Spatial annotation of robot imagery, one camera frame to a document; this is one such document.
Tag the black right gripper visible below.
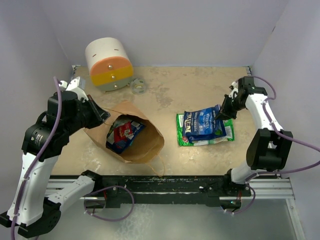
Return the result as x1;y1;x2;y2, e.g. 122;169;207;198
214;94;247;121

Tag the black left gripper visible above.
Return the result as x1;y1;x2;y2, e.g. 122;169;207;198
65;94;111;136

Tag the red blue snack packet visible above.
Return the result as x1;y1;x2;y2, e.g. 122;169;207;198
114;121;133;143

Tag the blue white chips bag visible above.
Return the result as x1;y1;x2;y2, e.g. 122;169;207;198
182;104;227;137

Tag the brown paper bag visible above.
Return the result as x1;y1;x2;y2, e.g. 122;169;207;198
84;101;166;177

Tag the green white snack packet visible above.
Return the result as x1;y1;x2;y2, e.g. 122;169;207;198
176;113;235;147

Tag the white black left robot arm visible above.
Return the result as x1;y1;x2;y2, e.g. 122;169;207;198
0;91;110;239

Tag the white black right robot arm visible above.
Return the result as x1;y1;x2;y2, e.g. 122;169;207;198
215;76;293;196

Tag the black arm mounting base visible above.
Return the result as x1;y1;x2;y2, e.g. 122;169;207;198
89;174;251;208

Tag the dark blue snack packet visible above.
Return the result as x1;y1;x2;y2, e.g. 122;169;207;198
105;117;146;154

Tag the clear tape roll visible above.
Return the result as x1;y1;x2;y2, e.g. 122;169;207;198
129;78;147;95

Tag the white cylindrical mini drawer cabinet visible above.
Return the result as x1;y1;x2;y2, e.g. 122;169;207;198
84;37;134;92

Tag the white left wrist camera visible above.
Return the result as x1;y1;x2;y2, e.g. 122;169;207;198
58;76;89;102

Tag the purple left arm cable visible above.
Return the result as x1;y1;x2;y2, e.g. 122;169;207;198
9;76;63;240

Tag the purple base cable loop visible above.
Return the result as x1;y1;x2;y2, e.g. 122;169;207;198
83;184;136;222

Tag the aluminium frame rail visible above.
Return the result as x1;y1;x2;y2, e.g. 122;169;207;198
44;65;296;201

